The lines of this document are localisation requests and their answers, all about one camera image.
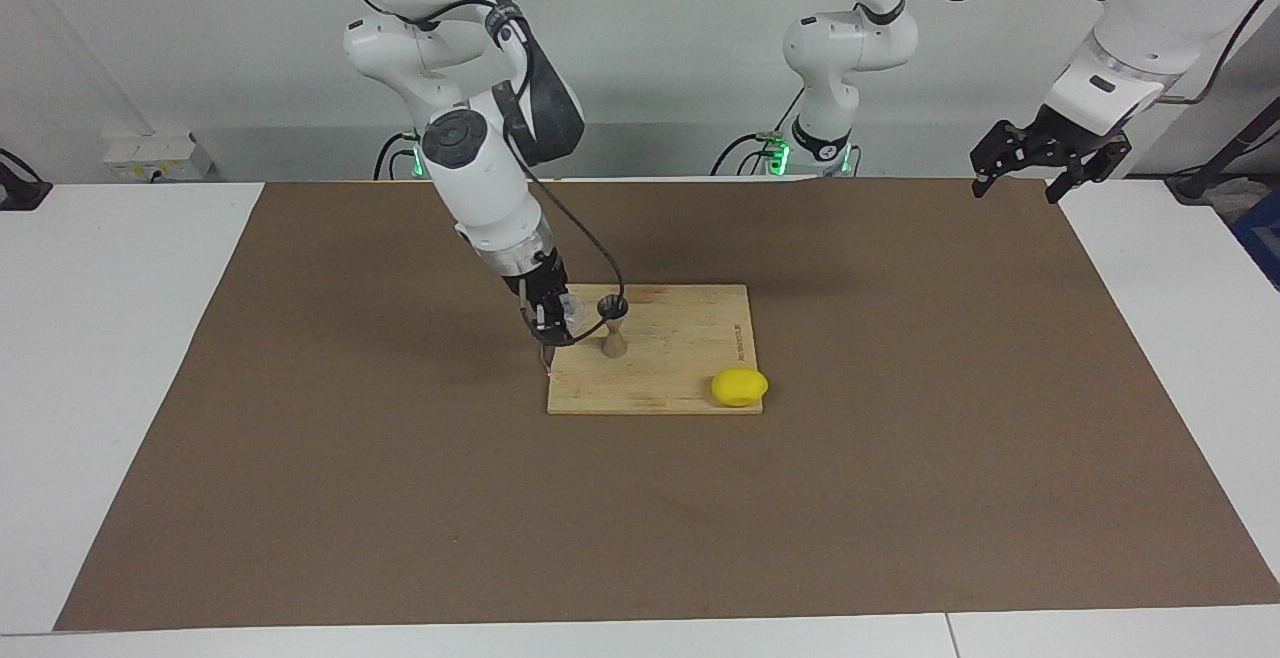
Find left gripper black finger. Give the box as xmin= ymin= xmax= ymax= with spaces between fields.
xmin=1045 ymin=136 xmax=1133 ymax=204
xmin=970 ymin=121 xmax=1026 ymax=199

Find steel double jigger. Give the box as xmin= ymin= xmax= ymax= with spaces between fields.
xmin=596 ymin=294 xmax=632 ymax=359

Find black stand leg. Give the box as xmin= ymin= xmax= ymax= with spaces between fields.
xmin=1165 ymin=98 xmax=1280 ymax=204

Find blue box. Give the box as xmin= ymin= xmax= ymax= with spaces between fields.
xmin=1232 ymin=188 xmax=1280 ymax=289

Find yellow lemon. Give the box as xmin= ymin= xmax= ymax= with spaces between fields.
xmin=711 ymin=368 xmax=770 ymax=408

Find large brown table mat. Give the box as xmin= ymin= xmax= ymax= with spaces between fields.
xmin=53 ymin=176 xmax=1280 ymax=632

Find white power strip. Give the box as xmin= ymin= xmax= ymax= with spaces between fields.
xmin=103 ymin=131 xmax=216 ymax=182

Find black table clamp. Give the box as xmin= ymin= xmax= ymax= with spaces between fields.
xmin=0 ymin=148 xmax=53 ymax=211

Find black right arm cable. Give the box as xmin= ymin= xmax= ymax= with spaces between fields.
xmin=300 ymin=0 xmax=628 ymax=347

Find bamboo cutting board with handle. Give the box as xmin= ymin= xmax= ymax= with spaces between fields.
xmin=540 ymin=284 xmax=764 ymax=416

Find black right base cables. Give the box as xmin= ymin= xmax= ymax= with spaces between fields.
xmin=374 ymin=131 xmax=419 ymax=181

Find black base cables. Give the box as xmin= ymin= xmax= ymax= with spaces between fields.
xmin=711 ymin=88 xmax=806 ymax=177
xmin=374 ymin=131 xmax=419 ymax=181

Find black left base cables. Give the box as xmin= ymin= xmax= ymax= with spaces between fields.
xmin=711 ymin=88 xmax=806 ymax=177

